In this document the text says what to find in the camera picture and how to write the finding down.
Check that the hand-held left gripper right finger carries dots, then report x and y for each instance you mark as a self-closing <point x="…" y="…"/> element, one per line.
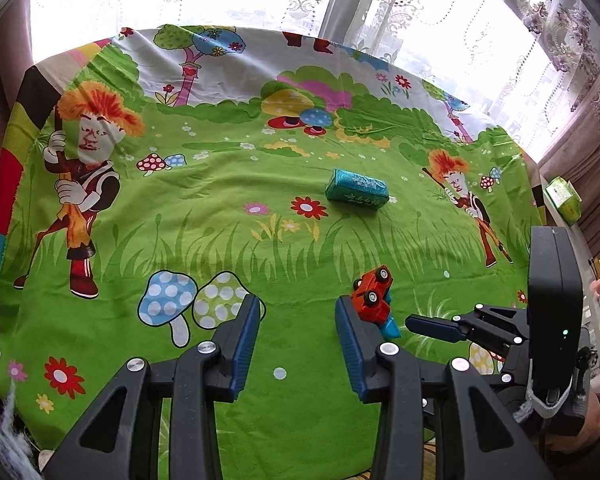
<point x="352" y="350"/>

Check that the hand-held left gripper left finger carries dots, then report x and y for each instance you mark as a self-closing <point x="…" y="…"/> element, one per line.
<point x="242" y="345"/>

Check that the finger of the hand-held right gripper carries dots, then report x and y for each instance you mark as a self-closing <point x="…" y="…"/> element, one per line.
<point x="505" y="322"/>
<point x="437" y="329"/>

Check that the red toy car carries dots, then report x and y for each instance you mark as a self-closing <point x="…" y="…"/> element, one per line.
<point x="372" y="292"/>

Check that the green tissue pack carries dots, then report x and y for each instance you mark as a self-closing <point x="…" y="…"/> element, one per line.
<point x="562" y="200"/>

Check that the green cartoon printed bed sheet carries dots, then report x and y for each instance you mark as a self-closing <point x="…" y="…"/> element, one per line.
<point x="205" y="210"/>

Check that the teal box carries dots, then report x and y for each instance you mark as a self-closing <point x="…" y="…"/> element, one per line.
<point x="357" y="190"/>

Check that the patterned brown curtain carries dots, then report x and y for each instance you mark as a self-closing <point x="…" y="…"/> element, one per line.
<point x="585" y="125"/>

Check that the fluffy grey white clothing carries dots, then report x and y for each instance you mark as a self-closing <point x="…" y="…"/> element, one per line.
<point x="7" y="435"/>

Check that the plain brown curtain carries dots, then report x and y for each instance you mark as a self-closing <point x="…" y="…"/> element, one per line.
<point x="0" y="110"/>

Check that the sheer lace curtain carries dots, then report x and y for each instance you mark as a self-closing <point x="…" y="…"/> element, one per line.
<point x="330" y="0"/>

